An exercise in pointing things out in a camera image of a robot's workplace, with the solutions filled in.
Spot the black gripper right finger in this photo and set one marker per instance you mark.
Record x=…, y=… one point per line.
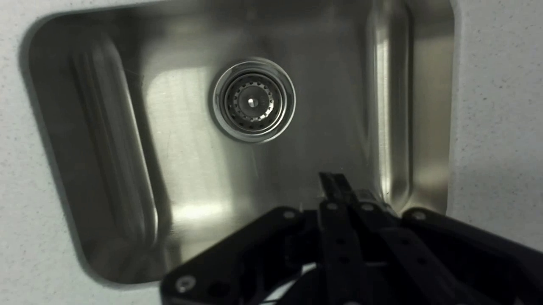
x=451, y=262

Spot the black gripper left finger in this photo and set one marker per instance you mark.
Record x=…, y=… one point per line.
x=247, y=264

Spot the stainless steel sink basin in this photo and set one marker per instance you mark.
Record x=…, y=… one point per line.
x=144, y=176

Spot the metal sink drain strainer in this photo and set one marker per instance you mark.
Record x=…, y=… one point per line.
x=252, y=100

